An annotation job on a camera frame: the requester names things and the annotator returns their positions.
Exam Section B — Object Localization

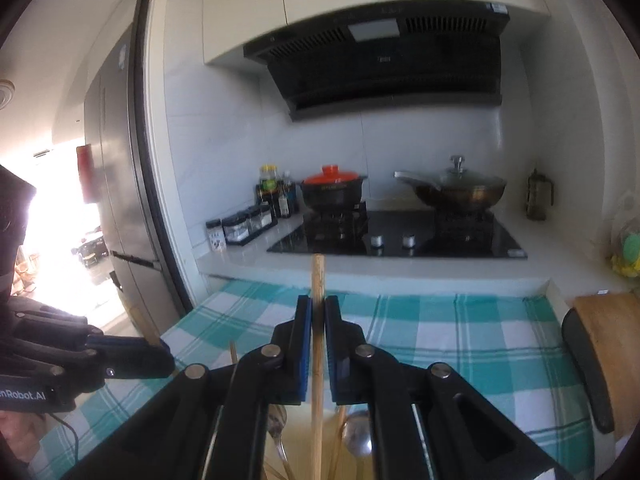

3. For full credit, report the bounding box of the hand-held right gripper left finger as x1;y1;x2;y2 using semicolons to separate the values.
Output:
65;295;314;480

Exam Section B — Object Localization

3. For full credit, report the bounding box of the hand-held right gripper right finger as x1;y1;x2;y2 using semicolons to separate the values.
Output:
324;296;576;480

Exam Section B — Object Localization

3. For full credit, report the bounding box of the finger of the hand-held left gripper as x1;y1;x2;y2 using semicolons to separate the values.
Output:
0;332;176;401
7;297;162;352

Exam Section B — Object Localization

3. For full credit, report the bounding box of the brown wooden chopstick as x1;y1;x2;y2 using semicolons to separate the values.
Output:
310;254;327;480

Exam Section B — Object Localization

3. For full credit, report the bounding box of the metal spoon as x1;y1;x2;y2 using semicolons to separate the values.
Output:
266;404;290;463
342;409;374;459

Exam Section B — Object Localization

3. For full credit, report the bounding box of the cream utensil holder box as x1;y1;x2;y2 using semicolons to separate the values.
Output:
265;404;374;480

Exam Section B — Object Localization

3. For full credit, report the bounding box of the person's left hand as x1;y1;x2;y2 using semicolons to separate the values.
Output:
0;411;47;466

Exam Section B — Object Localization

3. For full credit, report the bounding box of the teal checked tablecloth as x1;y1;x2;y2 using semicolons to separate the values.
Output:
40;279;601;480

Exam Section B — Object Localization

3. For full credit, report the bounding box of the grey refrigerator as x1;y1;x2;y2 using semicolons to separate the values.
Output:
82;22;173;313

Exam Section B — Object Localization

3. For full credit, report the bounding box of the dark sauce bottle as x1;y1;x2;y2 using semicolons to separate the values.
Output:
280;172;301;219

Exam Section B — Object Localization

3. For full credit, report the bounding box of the black clay pot red lid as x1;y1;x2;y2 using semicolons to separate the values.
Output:
300;165;369;213

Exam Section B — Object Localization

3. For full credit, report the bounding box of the black gas stove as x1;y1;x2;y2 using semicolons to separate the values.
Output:
266;209;529;260

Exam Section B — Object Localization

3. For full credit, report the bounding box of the yellow-capped sauce bottle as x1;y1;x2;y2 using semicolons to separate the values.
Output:
257;164;282;211

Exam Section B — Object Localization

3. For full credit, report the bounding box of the dark wok with glass lid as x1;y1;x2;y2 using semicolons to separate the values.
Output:
394;156;508;210

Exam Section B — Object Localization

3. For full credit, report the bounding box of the dark glass jar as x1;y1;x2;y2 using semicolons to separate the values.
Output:
526;169;555;221

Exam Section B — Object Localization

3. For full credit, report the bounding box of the wooden cutting board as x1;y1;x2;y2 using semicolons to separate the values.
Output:
572;292;640;441

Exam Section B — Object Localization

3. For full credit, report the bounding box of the black range hood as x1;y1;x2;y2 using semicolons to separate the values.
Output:
243;2;511;122

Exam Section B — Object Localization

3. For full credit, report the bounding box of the plastic bag of yellow-green sponges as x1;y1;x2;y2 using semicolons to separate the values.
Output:
610;214;640;279

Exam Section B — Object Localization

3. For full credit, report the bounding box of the black cable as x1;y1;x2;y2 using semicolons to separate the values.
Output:
49;410;82;467

